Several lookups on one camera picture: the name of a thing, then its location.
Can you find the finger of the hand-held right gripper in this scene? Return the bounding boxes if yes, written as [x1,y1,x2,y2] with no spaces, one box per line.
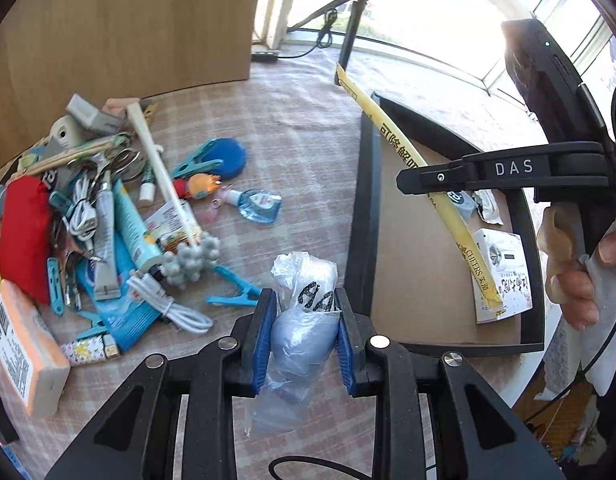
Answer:
[397,141,606,196]

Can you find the bamboo stick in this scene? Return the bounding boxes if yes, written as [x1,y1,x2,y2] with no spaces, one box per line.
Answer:
[30,137,121,171]

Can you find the white window frame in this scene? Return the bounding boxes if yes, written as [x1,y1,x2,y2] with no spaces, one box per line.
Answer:
[253,0,616,101]

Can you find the white massage hammer grey balls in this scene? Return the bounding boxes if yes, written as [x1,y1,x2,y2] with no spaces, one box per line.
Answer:
[125,101,222,289]

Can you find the black power cable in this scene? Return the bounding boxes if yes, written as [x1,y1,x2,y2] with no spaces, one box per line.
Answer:
[278,7,341,58]

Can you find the person's right hand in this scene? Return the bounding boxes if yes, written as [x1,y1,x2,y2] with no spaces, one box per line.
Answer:
[537,206,616,331]

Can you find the blue tissue packet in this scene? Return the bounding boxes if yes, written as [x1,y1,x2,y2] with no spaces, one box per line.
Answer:
[77,235,164,351]

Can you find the black tripod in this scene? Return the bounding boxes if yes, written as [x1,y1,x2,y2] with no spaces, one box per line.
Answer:
[288,0,389,86]

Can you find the wooden panel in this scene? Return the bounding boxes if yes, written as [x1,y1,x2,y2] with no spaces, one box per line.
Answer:
[0,0,263,176]

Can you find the blue round disc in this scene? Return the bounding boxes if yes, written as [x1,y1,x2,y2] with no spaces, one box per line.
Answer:
[208,137,248,181]

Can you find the black tray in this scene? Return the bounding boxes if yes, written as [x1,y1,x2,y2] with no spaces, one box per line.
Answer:
[344,91,546,358]

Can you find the silver metal tool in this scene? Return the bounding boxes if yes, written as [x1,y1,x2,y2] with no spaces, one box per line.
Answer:
[90,147,145,196]

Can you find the cartoon figure keychain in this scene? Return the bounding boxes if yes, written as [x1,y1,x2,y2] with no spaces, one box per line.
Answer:
[175,172,224,202]

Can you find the clear plastic bag bundle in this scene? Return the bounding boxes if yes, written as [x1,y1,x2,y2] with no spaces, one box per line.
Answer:
[245,251,341,438]

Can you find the orange and white box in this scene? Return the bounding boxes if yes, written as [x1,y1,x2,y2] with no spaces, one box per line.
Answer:
[0,279,71,417]

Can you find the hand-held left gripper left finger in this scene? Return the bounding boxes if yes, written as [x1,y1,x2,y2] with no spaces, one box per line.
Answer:
[45,287,279,480]

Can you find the small blue clear sachet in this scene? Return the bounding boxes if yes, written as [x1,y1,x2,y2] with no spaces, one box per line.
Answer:
[218,187,283,224]

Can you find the silver foil wrapper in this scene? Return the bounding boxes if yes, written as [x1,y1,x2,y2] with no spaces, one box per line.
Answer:
[475,191,504,224]

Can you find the white printed box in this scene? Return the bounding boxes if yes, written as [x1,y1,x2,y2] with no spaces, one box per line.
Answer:
[470,227,535,325]

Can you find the white patterned packet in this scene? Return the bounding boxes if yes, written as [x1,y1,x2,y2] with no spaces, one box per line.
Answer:
[60,334,123,368]

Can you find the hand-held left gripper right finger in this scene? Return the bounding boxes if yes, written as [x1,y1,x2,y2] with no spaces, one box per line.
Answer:
[334,287,564,480]

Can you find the white round device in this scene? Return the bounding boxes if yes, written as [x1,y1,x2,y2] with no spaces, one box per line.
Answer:
[49,115,91,148]

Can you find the blue and white sachet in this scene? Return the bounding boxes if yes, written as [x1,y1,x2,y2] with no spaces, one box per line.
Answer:
[445,190,476,221]

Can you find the grey printed packet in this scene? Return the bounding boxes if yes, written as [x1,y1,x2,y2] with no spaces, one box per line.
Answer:
[38,167,64,193]

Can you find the grey and white adapter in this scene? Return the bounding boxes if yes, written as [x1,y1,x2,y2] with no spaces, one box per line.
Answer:
[65,92,124,133]

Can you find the yellow straw packet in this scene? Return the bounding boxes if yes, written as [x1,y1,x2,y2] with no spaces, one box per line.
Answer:
[334,61,506,318]

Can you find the pink plaid cloth desktop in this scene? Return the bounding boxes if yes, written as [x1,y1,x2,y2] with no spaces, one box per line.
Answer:
[0,47,554,480]

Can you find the red cloth pouch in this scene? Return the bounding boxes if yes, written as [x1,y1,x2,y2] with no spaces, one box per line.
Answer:
[0,178,54,306]

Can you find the teal and white toothpaste tube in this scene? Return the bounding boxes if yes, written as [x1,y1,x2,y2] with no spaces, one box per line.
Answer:
[113,180,164,273]

